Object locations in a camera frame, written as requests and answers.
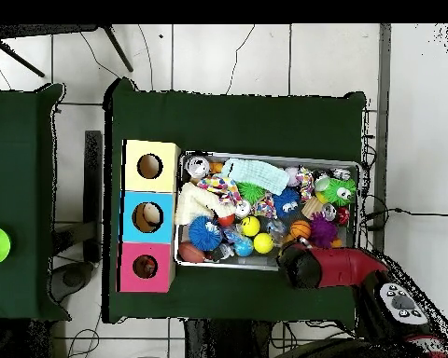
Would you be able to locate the yellow smiley ball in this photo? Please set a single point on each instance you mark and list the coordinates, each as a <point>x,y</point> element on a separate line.
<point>251,226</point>

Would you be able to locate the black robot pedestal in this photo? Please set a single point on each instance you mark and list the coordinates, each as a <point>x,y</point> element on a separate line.
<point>227,343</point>

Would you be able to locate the green fuzzy toy with eyes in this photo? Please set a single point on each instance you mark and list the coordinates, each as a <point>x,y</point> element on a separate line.
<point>336,190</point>

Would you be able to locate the black upright board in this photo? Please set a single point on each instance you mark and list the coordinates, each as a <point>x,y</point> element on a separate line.
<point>93,186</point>

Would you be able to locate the purple spiky ball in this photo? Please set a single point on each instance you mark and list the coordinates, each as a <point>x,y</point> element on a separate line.
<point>323,231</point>

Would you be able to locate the blue fuzzy toy with eyes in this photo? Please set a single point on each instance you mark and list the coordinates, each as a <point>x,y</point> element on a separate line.
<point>285,201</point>
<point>201,235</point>

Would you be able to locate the polka dot cloth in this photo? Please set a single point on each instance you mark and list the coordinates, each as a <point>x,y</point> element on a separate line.
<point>220,184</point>

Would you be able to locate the mint green cloth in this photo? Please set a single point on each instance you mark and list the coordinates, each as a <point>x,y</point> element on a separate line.
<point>257,173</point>

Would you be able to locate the orange toy basketball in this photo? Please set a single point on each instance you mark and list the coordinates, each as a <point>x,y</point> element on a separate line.
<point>300,229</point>

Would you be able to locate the dark green side tablecloth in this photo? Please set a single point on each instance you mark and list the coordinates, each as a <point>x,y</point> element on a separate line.
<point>22,205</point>

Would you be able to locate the silver drink can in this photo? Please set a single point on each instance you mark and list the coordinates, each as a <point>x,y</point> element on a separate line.
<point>197,166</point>

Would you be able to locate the small tiger plush toy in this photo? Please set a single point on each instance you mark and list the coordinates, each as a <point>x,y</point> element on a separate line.
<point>146,266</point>

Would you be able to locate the wooden box with three holes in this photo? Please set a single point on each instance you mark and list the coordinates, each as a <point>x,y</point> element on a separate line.
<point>134,182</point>

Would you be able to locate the cream knit cloth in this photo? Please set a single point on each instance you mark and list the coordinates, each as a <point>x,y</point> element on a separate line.
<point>196,205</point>

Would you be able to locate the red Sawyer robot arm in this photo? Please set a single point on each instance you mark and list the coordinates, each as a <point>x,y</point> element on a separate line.
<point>339,266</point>

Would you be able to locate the dark grey floor base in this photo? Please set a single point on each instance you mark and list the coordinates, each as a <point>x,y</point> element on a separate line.
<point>72,278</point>

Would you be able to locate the black metal frame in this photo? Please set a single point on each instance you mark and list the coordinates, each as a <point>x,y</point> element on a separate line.
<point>41,30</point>

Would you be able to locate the shallow silver mesh bin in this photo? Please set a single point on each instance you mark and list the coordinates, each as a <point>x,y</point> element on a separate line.
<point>246,265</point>

